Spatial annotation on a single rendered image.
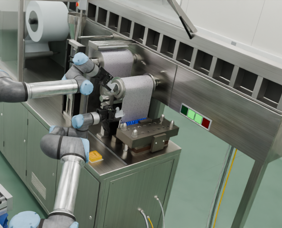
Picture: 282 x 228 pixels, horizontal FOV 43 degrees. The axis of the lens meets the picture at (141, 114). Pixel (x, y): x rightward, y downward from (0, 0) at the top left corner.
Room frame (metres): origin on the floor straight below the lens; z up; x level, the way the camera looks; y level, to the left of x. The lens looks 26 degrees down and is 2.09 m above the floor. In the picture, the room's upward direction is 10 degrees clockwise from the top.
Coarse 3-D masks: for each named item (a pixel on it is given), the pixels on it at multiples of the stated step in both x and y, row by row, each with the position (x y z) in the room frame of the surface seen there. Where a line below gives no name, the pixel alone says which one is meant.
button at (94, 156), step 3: (90, 153) 1.77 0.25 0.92; (93, 153) 1.77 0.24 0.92; (96, 153) 1.78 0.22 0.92; (90, 156) 1.74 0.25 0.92; (93, 156) 1.75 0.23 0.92; (96, 156) 1.75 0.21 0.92; (99, 156) 1.76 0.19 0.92; (90, 159) 1.73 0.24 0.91; (93, 159) 1.72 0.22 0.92; (96, 159) 1.74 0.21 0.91; (99, 159) 1.75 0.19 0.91
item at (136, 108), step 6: (144, 96) 2.12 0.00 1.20; (150, 96) 2.16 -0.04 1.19; (126, 102) 2.02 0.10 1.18; (132, 102) 2.06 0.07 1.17; (138, 102) 2.09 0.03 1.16; (144, 102) 2.13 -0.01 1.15; (126, 108) 2.03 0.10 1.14; (132, 108) 2.07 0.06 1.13; (138, 108) 2.10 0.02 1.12; (144, 108) 2.14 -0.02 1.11; (126, 114) 2.03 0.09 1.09; (132, 114) 2.07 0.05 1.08; (138, 114) 2.11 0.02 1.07; (144, 114) 2.15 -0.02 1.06; (120, 120) 2.01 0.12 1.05; (126, 120) 2.04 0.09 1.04
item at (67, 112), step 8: (72, 40) 2.26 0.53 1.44; (72, 48) 2.23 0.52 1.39; (80, 48) 2.15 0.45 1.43; (72, 56) 2.23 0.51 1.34; (72, 64) 2.25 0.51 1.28; (64, 72) 2.26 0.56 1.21; (64, 96) 2.25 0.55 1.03; (72, 96) 2.18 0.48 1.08; (80, 96) 2.18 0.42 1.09; (64, 104) 2.25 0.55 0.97; (72, 104) 2.16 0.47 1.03; (64, 112) 2.24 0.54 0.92; (72, 112) 2.15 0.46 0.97
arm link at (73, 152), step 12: (60, 144) 1.40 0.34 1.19; (72, 144) 1.41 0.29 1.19; (84, 144) 1.42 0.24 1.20; (60, 156) 1.38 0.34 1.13; (72, 156) 1.35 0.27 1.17; (84, 156) 1.39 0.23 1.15; (72, 168) 1.31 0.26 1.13; (60, 180) 1.26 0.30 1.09; (72, 180) 1.26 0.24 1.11; (60, 192) 1.20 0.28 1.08; (72, 192) 1.21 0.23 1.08; (60, 204) 1.14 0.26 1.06; (72, 204) 1.17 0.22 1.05; (48, 216) 1.10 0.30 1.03; (60, 216) 1.08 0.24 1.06; (72, 216) 1.11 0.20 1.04
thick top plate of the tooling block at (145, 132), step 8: (152, 120) 2.14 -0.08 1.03; (168, 120) 2.18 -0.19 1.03; (120, 128) 1.94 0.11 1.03; (128, 128) 1.96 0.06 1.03; (136, 128) 1.98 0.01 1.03; (144, 128) 2.00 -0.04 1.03; (152, 128) 2.02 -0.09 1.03; (160, 128) 2.04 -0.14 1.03; (168, 128) 2.06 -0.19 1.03; (176, 128) 2.09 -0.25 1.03; (120, 136) 1.91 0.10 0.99; (128, 136) 1.87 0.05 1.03; (144, 136) 1.90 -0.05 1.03; (152, 136) 1.94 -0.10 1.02; (168, 136) 2.04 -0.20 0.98; (128, 144) 1.85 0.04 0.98; (136, 144) 1.86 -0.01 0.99; (144, 144) 1.90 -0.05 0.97
